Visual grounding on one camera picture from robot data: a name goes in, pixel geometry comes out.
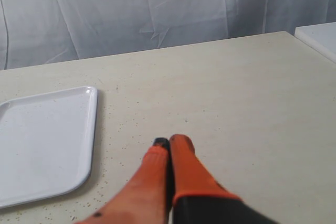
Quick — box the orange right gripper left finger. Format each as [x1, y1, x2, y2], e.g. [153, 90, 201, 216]
[79, 137, 170, 223]

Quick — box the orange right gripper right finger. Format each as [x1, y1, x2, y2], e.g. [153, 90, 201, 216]
[169, 134, 272, 223]

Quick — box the white plastic tray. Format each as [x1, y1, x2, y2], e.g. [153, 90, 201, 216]
[1, 86, 98, 208]

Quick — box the white side table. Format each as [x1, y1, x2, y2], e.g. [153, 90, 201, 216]
[295, 22, 336, 63]

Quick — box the white backdrop curtain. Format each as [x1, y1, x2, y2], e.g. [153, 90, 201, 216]
[1, 0, 335, 70]

